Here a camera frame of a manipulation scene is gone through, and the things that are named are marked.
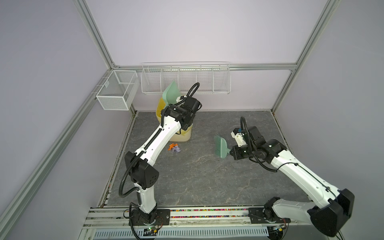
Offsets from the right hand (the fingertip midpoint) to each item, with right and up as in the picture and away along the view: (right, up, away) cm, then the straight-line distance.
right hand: (231, 153), depth 77 cm
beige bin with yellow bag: (-27, +8, +14) cm, 32 cm away
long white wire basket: (-7, +47, +25) cm, 54 cm away
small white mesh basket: (-72, +38, +25) cm, 85 cm away
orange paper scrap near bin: (-35, 0, +22) cm, 41 cm away
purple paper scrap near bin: (-32, -1, +19) cm, 37 cm away
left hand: (-35, +21, -3) cm, 41 cm away
